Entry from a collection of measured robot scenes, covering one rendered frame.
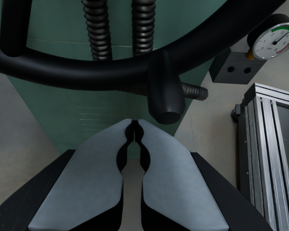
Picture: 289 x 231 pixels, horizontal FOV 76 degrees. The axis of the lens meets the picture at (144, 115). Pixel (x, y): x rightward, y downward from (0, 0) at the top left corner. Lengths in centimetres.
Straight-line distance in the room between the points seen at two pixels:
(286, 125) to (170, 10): 77
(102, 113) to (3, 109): 68
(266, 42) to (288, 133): 65
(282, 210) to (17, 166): 97
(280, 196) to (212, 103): 59
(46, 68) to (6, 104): 98
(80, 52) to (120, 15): 11
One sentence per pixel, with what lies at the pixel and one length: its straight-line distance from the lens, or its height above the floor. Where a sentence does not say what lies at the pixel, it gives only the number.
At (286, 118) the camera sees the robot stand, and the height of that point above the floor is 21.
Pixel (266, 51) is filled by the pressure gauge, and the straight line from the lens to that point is 37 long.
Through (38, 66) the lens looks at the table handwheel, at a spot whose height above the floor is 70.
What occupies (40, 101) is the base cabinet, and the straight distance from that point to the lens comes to 54.
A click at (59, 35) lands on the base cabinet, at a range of 39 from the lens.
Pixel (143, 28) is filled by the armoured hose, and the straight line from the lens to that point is 21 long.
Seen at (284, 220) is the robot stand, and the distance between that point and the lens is 76.
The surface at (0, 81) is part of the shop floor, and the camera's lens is 128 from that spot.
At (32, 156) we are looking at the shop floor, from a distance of 94.
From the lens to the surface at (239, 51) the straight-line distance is 39.
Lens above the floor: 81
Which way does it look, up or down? 55 degrees down
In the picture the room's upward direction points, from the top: 12 degrees clockwise
